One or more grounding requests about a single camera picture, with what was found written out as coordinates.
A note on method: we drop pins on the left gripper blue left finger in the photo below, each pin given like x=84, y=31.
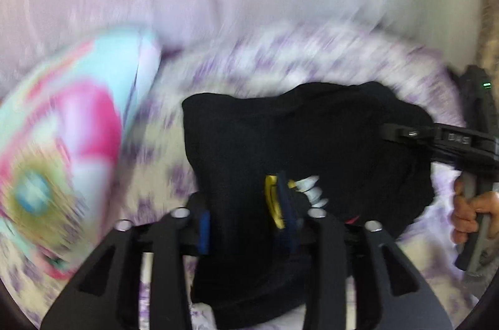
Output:
x=204, y=232

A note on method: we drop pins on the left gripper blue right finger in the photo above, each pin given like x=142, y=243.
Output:
x=289, y=214

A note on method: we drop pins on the black pants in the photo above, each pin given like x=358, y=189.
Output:
x=327, y=135

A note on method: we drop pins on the right hand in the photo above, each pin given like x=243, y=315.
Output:
x=464, y=215

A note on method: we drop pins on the folded floral teal quilt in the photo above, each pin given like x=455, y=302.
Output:
x=62, y=131

